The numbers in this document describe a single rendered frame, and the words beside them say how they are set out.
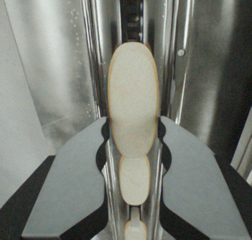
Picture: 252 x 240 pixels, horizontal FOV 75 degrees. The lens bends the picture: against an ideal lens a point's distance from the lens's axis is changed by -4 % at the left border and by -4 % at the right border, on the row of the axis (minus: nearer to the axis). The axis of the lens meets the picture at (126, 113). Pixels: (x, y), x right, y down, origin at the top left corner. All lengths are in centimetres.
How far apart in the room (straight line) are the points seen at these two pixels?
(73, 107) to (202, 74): 13
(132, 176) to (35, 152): 14
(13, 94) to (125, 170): 16
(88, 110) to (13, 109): 12
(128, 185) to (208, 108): 13
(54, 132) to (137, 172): 10
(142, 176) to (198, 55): 14
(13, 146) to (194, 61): 25
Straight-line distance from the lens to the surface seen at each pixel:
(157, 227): 30
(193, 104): 21
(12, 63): 22
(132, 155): 15
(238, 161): 19
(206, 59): 19
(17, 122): 25
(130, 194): 23
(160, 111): 17
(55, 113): 17
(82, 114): 16
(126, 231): 32
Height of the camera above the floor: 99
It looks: 61 degrees down
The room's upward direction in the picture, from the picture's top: 176 degrees counter-clockwise
